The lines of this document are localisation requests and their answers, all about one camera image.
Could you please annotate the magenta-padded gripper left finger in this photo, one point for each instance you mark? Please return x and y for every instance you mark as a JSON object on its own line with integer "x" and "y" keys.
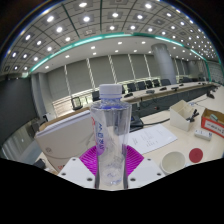
{"x": 75, "y": 170}

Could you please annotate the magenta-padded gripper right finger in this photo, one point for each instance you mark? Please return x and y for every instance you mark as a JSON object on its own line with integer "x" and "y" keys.
{"x": 148, "y": 170}

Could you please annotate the clear plastic water bottle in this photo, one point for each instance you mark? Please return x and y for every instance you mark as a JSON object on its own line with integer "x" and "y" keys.
{"x": 110, "y": 133}

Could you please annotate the white cardboard paper box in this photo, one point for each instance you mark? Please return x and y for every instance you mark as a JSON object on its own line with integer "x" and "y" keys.
{"x": 65, "y": 140}

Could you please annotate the printed white paper sheet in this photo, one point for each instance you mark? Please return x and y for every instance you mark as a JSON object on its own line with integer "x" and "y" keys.
{"x": 153, "y": 138}

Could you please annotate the small black device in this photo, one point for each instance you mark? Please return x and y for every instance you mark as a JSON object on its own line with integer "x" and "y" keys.
{"x": 39, "y": 163}

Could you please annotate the flat round red coaster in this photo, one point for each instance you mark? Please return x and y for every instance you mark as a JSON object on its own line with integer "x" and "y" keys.
{"x": 196, "y": 155}

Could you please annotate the small white remote control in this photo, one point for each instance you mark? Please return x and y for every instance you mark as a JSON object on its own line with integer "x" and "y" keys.
{"x": 203, "y": 134}

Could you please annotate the black marker pen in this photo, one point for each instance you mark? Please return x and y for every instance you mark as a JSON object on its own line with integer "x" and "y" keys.
{"x": 192, "y": 116}

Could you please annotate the brown red-labelled cardboard box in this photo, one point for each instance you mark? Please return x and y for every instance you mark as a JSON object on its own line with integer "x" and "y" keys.
{"x": 213, "y": 126}

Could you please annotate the black desk microphone units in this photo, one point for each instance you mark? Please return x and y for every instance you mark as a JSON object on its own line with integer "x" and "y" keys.
{"x": 150, "y": 91}

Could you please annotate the row of black office chairs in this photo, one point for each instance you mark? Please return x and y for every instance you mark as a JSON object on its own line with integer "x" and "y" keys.
{"x": 132, "y": 87}

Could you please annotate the green board eraser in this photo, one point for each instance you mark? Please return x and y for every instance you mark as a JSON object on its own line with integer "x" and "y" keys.
{"x": 214, "y": 117}

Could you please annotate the black table microphone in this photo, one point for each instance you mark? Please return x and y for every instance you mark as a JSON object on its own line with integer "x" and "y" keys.
{"x": 210, "y": 94}

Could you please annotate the group of ceiling lights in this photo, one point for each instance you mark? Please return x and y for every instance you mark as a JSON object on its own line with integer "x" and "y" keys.
{"x": 86, "y": 19}

